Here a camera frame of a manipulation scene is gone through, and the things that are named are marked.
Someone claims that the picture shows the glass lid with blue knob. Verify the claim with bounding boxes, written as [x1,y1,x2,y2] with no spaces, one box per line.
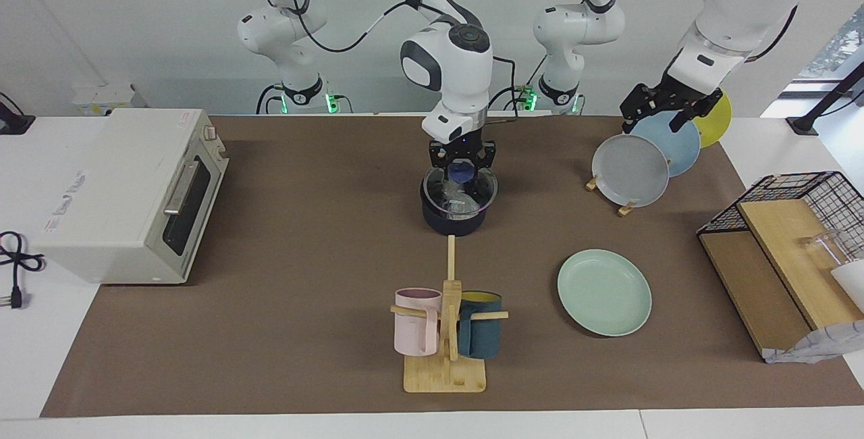
[423,161,499,218]

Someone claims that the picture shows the light blue plate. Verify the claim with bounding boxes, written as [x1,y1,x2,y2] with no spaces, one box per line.
[629,109,701,178]

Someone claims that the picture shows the yellow plate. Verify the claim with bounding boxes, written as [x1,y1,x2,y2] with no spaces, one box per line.
[692,90,732,149]

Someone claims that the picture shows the grey plate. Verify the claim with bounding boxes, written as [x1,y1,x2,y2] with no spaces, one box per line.
[592,134,670,208]

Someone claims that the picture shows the wooden plate rack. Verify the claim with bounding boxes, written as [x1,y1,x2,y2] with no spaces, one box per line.
[585,172,637,217]

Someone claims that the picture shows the light green plate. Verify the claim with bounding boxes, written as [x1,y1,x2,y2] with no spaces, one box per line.
[558,249,653,338]

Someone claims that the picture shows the dark blue saucepan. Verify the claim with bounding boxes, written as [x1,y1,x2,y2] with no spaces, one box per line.
[420,186,492,237]

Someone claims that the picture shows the black stand with clamp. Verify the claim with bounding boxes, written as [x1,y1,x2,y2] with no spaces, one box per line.
[786,61,864,136]

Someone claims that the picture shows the pink mug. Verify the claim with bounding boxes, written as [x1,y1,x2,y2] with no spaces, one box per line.
[394,288,443,357]

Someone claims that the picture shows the dark teal mug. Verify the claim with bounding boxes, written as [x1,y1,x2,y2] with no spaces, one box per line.
[457,290,503,359]

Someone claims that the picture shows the wooden shelf rack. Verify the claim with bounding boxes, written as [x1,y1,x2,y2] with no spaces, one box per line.
[699,199,864,359]

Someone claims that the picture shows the clear glass cup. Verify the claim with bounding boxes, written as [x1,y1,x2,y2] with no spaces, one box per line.
[800,228,848,264]

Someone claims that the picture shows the wooden mug rack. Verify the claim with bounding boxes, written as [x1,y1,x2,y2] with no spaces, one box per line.
[390,235,509,394]

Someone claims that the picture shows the brown table mat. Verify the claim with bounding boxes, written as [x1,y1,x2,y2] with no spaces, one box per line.
[40,115,864,418]

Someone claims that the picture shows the white cup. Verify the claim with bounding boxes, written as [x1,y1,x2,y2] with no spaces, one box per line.
[830,260,864,311]

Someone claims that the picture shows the white patterned plastic bag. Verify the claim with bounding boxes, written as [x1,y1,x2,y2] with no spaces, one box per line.
[763,319,864,364]

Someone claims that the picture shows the white toaster oven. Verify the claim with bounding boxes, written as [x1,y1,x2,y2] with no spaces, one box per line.
[32,108,230,286]

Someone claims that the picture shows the black left base cable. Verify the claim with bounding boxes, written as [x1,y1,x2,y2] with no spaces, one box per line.
[487,84,541,114]

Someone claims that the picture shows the black base cable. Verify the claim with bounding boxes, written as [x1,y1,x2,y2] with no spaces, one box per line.
[255,83,352,115]
[487,84,541,114]

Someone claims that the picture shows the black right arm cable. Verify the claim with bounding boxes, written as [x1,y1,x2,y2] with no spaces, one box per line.
[253,0,518,124]

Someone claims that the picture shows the black wire basket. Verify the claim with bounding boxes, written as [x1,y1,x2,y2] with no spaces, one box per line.
[697,171,864,264]

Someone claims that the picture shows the black right base cable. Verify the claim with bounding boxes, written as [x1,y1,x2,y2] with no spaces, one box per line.
[255,83,352,115]

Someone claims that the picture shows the white wall box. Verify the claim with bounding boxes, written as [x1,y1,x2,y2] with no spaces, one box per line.
[71,84,146,115]

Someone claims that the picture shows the black mount base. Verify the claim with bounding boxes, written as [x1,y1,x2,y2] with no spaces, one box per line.
[0,91,36,134]

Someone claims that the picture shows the black power cord with plug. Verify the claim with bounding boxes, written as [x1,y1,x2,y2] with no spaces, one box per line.
[0,231,45,309]

